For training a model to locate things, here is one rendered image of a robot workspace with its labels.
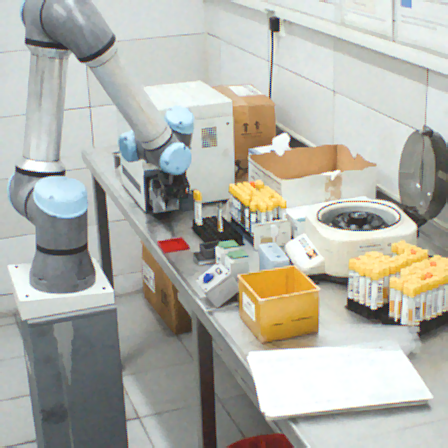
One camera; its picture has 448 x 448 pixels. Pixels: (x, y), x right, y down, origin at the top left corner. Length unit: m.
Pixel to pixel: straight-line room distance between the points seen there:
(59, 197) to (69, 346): 0.34
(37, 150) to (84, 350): 0.46
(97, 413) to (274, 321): 0.54
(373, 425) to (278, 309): 0.35
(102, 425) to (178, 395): 1.18
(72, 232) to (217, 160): 0.71
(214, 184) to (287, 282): 0.70
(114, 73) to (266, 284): 0.56
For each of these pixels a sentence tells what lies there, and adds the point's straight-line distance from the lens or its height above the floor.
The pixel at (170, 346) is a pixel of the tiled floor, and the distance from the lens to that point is 3.66.
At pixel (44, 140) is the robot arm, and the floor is 1.22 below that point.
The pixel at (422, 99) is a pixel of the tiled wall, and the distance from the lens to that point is 2.35.
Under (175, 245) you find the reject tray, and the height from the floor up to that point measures 0.88.
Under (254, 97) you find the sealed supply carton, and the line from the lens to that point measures 3.08.
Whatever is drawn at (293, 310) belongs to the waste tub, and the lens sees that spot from 1.84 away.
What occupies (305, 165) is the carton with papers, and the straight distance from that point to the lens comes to 2.63.
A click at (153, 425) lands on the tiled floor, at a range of 3.19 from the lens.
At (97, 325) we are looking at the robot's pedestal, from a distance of 2.05.
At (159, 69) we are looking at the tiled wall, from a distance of 3.86.
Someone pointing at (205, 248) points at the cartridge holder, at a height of 0.90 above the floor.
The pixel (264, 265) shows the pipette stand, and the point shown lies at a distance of 2.04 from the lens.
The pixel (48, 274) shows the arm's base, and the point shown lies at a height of 0.96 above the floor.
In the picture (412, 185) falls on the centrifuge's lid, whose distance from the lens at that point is 2.30.
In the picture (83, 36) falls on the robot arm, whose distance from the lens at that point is 1.93.
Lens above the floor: 1.78
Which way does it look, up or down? 22 degrees down
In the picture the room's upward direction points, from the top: 2 degrees counter-clockwise
